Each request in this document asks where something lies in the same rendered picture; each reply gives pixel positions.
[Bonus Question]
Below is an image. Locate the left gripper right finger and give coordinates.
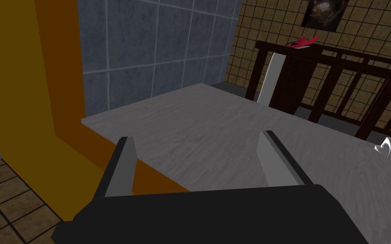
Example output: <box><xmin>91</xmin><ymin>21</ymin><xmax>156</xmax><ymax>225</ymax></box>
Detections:
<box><xmin>256</xmin><ymin>130</ymin><xmax>315</xmax><ymax>188</ymax></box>

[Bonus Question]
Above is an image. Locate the small white object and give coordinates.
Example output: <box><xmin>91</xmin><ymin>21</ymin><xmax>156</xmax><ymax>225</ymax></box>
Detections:
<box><xmin>374</xmin><ymin>137</ymin><xmax>391</xmax><ymax>158</ymax></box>

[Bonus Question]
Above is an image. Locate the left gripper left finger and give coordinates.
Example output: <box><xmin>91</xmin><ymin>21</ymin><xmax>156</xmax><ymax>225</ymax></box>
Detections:
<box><xmin>94</xmin><ymin>136</ymin><xmax>137</xmax><ymax>199</ymax></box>

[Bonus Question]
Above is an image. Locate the dark wooden shelf table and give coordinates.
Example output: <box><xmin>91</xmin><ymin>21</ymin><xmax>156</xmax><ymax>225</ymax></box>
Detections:
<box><xmin>245</xmin><ymin>35</ymin><xmax>391</xmax><ymax>141</ymax></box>

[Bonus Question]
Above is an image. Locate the dark picture on wall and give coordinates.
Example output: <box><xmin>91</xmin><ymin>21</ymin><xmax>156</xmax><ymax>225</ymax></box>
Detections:
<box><xmin>300</xmin><ymin>0</ymin><xmax>350</xmax><ymax>33</ymax></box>

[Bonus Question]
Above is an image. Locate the grey wooden table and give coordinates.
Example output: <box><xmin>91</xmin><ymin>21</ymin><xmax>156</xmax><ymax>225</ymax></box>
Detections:
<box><xmin>81</xmin><ymin>83</ymin><xmax>391</xmax><ymax>244</ymax></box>

